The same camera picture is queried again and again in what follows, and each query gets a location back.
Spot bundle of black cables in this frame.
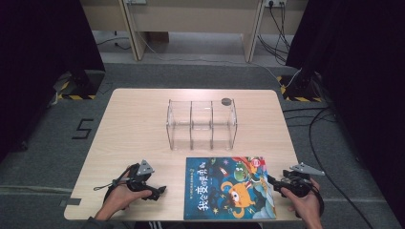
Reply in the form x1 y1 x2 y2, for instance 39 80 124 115
256 3 292 66

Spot person's dark striped pants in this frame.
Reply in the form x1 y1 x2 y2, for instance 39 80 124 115
133 220 263 229

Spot person's right hand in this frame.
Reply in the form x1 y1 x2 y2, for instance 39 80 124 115
280 177 325 229

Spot black curtain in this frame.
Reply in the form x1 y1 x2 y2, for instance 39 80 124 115
286 0 405 220
0 0 106 163

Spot thin black cable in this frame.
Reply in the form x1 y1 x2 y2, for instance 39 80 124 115
96 31 132 51

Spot person's left hand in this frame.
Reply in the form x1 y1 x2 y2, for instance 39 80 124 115
95 165 153 221

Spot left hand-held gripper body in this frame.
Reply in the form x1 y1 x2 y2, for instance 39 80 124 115
126 159 160 194

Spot white power strip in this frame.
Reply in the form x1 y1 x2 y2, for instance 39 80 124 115
265 0 288 9

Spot long black floor cable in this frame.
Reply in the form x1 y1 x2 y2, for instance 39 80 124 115
282 106 375 229

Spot black wrist strap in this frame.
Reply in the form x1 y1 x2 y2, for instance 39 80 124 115
93 173 131 204
309 182 326 219

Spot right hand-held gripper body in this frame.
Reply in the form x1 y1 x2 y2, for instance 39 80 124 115
281 162 326 198

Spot blue cartoon picture book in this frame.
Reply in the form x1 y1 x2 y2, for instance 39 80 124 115
182 156 277 221

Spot stand base with hazard tape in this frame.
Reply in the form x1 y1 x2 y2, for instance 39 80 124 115
52 70 106 101
276 73 323 103

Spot clear acrylic book rack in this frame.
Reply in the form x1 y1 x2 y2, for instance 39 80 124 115
165 97 239 152

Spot beige wooden desk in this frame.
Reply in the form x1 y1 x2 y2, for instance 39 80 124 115
79 0 309 63

